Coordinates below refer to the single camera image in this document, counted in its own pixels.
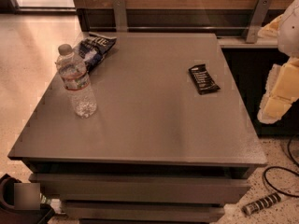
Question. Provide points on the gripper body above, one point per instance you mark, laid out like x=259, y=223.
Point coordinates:
x=290, y=32

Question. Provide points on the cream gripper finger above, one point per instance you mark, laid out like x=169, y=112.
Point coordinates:
x=272, y=110

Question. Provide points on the black rxbar chocolate bar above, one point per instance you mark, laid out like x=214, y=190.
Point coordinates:
x=202, y=80

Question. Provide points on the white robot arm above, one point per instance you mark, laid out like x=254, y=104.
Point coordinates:
x=287, y=26

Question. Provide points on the blue chip bag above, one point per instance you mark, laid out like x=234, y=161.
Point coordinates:
x=94, y=48

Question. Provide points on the grey drawer cabinet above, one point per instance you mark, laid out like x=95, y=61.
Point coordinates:
x=155, y=151

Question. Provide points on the clear plastic water bottle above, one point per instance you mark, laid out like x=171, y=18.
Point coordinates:
x=73, y=72

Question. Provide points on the black bin on floor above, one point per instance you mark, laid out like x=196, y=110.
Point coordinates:
x=20, y=203

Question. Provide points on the right metal bracket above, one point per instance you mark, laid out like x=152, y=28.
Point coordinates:
x=256, y=20

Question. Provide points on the metal bracket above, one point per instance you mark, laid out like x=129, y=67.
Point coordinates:
x=256, y=20
x=120, y=15

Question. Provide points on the left metal bracket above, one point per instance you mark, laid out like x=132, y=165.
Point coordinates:
x=120, y=15

